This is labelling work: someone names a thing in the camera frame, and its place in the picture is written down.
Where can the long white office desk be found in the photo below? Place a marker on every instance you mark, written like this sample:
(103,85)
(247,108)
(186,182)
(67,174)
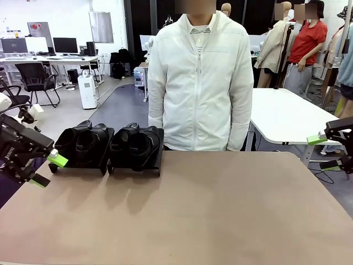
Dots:
(69,58)

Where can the person's right forearm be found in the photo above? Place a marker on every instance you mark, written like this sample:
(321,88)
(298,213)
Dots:
(155,132)

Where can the dark bucket hat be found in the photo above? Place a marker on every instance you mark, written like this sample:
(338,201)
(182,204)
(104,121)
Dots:
(346,12)

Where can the lit computer case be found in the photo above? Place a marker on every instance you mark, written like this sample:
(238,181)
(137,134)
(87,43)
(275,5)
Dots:
(139,77)

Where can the grey computer monitor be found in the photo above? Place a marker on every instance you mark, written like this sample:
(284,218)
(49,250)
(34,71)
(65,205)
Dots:
(13,45)

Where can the metal wall panel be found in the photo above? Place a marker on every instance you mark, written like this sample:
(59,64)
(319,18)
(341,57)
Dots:
(100,27)

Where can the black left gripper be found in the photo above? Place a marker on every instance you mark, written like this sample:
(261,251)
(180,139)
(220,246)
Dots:
(9,143)

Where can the black leather shoe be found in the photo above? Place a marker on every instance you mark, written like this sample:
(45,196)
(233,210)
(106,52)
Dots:
(91,146)
(64,140)
(121,143)
(143,151)

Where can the black backpack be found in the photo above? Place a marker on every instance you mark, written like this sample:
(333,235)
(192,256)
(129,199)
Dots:
(121,60)

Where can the black desktop tower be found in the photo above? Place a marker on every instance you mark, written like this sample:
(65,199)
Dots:
(91,48)

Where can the silver clothes rack pole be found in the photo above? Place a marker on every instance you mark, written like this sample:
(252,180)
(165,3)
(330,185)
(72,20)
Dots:
(336,62)

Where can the black box under desk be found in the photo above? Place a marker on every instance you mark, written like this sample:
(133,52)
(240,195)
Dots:
(72,76)

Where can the grey poster with red circle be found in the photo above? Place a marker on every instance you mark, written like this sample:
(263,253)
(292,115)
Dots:
(41,29)

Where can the bare mannequin head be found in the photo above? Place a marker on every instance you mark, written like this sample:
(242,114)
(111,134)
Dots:
(226,9)

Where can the person in white jacket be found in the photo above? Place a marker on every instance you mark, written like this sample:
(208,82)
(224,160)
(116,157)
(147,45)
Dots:
(198,82)

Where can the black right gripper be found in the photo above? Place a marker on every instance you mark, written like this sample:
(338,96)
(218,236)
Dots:
(348,132)

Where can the white air purifier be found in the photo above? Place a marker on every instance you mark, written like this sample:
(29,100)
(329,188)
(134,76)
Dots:
(87,91)

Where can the black computer monitor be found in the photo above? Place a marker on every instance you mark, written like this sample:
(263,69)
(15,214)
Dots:
(65,45)

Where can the mannequin in red shirt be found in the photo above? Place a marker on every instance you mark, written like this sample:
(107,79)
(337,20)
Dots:
(306,41)

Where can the person's left forearm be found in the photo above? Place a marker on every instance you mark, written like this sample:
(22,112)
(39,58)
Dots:
(238,132)

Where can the mannequin in blue top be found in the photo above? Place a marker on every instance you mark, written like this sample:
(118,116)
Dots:
(347,69)

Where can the black metal frame chair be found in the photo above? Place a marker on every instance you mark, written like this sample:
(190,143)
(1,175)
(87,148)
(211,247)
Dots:
(16,99)

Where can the black mesh office chair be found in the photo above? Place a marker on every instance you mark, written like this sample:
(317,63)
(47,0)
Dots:
(34,74)

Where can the mannequin in beige coat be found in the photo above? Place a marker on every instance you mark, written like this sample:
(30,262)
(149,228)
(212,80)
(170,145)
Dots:
(275,47)

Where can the small white background robot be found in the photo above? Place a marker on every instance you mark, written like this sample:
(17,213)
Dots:
(148,59)

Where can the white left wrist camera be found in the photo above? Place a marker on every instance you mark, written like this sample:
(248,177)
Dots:
(37,108)

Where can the white table with legs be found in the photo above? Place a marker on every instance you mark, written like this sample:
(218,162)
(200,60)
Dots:
(289,116)

